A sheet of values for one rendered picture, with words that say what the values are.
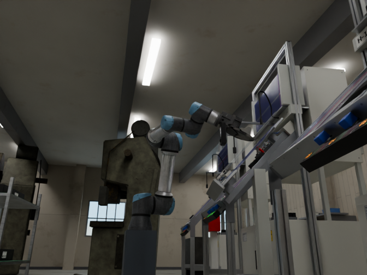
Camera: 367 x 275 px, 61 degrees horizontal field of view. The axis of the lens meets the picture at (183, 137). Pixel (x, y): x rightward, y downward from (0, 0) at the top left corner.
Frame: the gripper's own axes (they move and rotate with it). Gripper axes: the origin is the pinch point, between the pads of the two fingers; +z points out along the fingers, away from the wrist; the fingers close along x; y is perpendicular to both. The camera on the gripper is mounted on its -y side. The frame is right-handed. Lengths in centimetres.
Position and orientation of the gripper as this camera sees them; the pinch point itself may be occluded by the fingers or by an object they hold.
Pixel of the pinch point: (250, 140)
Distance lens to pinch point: 163.0
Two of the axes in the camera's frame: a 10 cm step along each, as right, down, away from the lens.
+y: 4.6, -8.2, 3.3
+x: -0.3, 3.5, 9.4
